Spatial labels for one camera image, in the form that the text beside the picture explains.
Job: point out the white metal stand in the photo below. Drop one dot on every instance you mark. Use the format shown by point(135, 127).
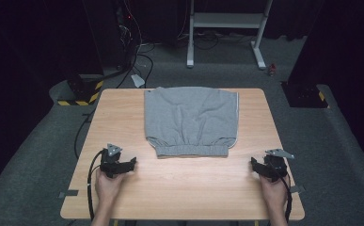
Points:
point(225, 20)

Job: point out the person's right hand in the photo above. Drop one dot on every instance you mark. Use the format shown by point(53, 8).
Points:
point(273, 193)

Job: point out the person's left hand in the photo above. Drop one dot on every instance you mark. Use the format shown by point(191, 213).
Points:
point(107, 188)

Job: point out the black computer tower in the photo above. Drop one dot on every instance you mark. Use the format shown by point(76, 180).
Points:
point(127, 34)

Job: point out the grey tape strip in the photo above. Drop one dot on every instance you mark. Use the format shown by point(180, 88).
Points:
point(297, 189)
point(69, 193)

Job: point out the white paper piece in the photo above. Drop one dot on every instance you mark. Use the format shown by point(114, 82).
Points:
point(138, 80)

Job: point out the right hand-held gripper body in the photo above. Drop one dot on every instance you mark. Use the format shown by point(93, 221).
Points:
point(276, 168)

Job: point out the black base with yellow mark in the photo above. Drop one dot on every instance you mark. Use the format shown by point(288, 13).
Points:
point(305, 95)

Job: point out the small red object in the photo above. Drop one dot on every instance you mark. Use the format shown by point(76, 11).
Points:
point(272, 69)

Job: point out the grey shorts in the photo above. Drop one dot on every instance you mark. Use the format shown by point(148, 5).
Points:
point(190, 119)

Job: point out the black yellow striped base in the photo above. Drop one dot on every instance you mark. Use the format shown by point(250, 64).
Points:
point(82, 91)

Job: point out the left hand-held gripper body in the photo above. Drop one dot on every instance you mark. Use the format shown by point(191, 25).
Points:
point(110, 164)

